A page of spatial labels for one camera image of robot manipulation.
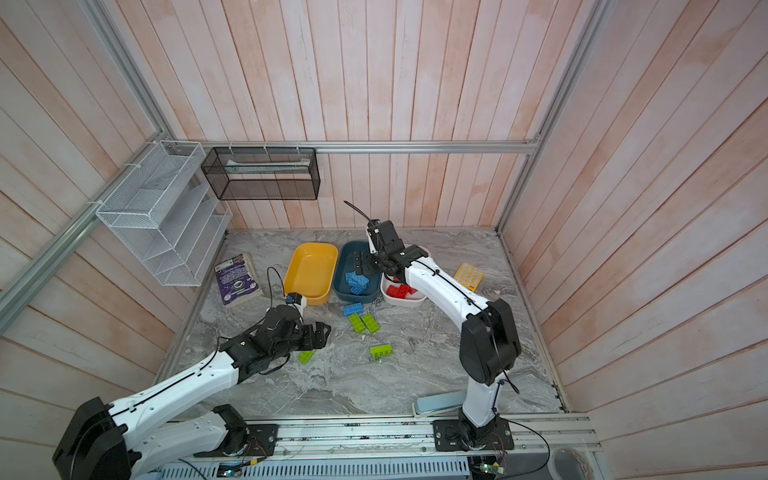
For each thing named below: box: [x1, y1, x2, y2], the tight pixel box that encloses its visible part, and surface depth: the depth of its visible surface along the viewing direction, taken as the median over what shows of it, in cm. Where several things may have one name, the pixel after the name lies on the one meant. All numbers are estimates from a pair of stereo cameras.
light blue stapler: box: [416, 390, 467, 413], surface depth 77 cm
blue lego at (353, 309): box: [343, 302, 364, 317], surface depth 99 cm
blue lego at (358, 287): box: [349, 282, 368, 295], surface depth 102 cm
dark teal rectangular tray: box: [332, 241, 381, 303], surface depth 103 cm
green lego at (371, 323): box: [361, 313, 380, 334], surface depth 94 cm
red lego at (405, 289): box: [399, 284, 418, 298], surface depth 100 cm
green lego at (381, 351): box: [369, 344, 393, 359], surface depth 88 cm
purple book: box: [214, 252, 263, 308], surface depth 103 cm
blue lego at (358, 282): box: [345, 270, 369, 294], surface depth 102 cm
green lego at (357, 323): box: [348, 313, 367, 334], surface depth 95 cm
